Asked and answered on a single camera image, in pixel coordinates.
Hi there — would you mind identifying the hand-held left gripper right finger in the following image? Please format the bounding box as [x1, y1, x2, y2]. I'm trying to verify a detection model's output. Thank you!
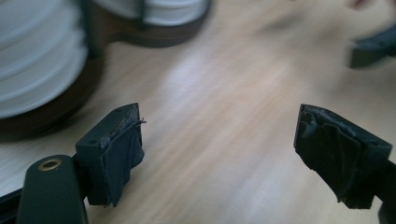
[293, 104, 393, 210]

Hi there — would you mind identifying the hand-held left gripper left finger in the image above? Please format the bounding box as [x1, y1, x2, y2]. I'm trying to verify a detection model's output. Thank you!
[75, 103, 147, 208]

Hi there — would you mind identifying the black double cup holder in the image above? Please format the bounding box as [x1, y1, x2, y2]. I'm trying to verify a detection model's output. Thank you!
[0, 0, 210, 145]

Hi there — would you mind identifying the stack of white cups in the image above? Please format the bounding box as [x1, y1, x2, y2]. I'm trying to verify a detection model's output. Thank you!
[0, 0, 89, 120]
[92, 0, 210, 27]

